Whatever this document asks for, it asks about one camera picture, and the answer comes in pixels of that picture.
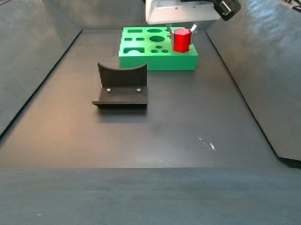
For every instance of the red hexagon prism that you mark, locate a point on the red hexagon prism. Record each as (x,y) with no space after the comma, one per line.
(182,36)

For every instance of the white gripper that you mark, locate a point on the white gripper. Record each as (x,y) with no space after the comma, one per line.
(174,11)

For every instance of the green shape sorter block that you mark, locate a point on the green shape sorter block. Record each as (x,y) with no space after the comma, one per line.
(145,45)

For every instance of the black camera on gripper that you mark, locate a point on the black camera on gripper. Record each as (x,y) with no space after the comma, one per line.
(227,8)

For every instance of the black curved holder stand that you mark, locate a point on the black curved holder stand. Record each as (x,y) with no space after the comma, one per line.
(124,86)

